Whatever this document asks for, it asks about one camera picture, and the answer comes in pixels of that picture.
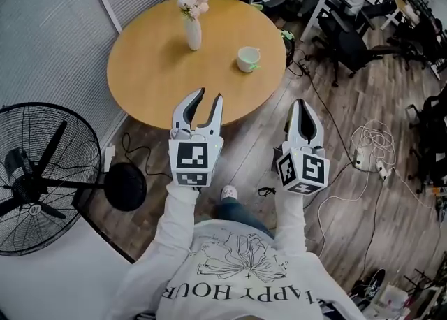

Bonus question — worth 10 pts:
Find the person's leg in jeans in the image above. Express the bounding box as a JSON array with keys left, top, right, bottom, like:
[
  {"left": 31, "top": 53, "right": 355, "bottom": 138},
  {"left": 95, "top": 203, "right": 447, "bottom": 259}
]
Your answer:
[{"left": 213, "top": 197, "right": 276, "bottom": 240}]

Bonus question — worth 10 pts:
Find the white cup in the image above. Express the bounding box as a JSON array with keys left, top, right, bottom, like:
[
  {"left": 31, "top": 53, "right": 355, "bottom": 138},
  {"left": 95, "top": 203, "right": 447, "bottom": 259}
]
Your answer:
[{"left": 237, "top": 45, "right": 262, "bottom": 75}]

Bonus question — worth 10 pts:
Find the white power adapter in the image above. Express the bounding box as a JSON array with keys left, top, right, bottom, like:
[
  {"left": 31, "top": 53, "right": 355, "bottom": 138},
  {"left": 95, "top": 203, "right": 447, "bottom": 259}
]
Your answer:
[{"left": 103, "top": 145, "right": 117, "bottom": 173}]

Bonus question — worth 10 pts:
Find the black floor cable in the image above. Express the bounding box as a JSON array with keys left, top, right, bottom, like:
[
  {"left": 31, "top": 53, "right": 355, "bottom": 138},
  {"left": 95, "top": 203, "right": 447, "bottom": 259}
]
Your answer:
[{"left": 121, "top": 132, "right": 173, "bottom": 177}]

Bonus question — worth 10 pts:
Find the white power strip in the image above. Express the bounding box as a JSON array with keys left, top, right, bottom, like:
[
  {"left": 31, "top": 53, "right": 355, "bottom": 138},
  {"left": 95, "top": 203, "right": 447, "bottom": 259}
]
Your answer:
[{"left": 374, "top": 159, "right": 393, "bottom": 180}]

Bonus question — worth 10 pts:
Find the black standing fan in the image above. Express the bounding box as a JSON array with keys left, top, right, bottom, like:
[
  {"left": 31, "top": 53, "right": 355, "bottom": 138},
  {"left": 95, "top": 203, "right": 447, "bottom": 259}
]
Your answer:
[{"left": 0, "top": 101, "right": 148, "bottom": 257}]

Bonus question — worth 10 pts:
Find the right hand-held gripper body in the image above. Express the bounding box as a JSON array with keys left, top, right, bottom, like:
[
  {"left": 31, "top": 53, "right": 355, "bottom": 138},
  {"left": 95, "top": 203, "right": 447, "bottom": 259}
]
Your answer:
[{"left": 273, "top": 142, "right": 331, "bottom": 196}]

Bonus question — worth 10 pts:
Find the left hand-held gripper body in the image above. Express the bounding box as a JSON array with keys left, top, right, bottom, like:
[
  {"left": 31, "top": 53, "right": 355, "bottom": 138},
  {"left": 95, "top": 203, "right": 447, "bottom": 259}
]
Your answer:
[{"left": 168, "top": 121, "right": 224, "bottom": 189}]

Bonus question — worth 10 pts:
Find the white cable bundle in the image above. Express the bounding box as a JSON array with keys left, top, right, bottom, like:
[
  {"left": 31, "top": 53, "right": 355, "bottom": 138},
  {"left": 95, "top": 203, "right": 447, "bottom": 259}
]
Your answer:
[{"left": 350, "top": 119, "right": 396, "bottom": 173}]

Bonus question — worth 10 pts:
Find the person's right forearm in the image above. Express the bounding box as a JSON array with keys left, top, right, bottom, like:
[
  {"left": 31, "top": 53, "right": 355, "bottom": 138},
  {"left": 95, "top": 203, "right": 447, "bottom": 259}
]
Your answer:
[{"left": 273, "top": 189, "right": 309, "bottom": 255}]

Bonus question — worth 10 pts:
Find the person's left forearm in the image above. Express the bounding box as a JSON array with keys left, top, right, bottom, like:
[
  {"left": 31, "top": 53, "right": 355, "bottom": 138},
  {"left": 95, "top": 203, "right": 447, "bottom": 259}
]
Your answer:
[{"left": 138, "top": 181, "right": 200, "bottom": 279}]

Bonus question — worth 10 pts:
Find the person's light shoe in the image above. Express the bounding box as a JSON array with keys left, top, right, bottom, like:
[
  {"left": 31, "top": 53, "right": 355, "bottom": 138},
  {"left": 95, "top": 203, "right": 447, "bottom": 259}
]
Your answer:
[{"left": 221, "top": 185, "right": 240, "bottom": 201}]

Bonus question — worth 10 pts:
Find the black office chair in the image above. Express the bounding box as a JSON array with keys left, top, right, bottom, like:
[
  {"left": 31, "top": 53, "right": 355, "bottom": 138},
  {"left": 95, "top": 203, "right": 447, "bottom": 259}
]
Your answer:
[
  {"left": 316, "top": 9, "right": 383, "bottom": 88},
  {"left": 405, "top": 84, "right": 447, "bottom": 196}
]

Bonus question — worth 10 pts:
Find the white vase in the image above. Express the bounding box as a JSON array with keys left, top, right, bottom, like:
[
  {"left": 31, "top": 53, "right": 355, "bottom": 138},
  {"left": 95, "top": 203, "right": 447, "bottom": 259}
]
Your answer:
[{"left": 184, "top": 19, "right": 203, "bottom": 52}]

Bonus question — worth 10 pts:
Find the black sneaker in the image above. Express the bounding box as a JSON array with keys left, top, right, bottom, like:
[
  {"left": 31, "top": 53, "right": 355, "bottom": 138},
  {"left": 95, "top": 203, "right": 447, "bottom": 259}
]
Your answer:
[{"left": 362, "top": 268, "right": 387, "bottom": 299}]

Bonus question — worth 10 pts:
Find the person's white printed sweatshirt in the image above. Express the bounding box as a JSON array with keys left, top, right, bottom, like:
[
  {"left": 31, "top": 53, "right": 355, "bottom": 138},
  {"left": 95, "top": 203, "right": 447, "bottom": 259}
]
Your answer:
[{"left": 99, "top": 219, "right": 367, "bottom": 320}]

